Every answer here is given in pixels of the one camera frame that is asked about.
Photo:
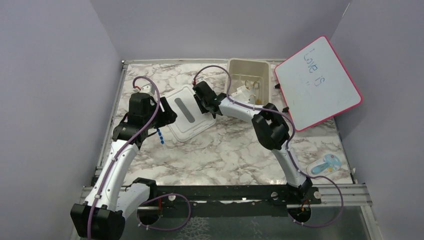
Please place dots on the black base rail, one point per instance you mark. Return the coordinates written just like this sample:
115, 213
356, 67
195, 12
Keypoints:
216, 201

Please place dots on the blue item in plastic pack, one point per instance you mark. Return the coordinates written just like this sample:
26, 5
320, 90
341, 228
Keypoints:
324, 166

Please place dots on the small clear zip bag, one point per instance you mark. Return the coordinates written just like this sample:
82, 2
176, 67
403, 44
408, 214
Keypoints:
242, 94

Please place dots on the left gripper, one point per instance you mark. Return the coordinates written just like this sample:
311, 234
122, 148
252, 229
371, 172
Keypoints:
168, 116

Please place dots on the pink framed whiteboard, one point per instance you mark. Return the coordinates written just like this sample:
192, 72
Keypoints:
315, 84

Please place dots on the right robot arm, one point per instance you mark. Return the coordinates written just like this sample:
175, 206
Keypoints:
271, 130

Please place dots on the metal crucible tongs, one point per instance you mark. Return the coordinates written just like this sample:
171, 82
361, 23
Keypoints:
253, 87

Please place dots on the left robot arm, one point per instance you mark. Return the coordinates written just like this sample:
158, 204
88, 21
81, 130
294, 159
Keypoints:
103, 213

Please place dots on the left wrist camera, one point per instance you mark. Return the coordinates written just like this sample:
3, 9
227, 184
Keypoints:
147, 89

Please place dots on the white bin lid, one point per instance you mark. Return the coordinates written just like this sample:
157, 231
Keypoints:
190, 121

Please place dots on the beige plastic storage bin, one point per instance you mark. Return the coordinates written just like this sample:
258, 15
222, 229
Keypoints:
241, 69

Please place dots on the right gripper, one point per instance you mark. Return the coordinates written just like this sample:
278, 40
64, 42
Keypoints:
202, 109

